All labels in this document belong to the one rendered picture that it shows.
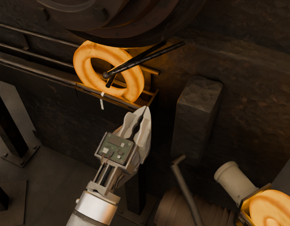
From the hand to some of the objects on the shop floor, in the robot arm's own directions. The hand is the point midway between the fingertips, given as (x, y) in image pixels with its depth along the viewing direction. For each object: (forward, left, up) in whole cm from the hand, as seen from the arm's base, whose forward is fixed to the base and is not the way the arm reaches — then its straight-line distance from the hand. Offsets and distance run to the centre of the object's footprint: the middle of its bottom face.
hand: (145, 113), depth 71 cm
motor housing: (-5, -19, -76) cm, 78 cm away
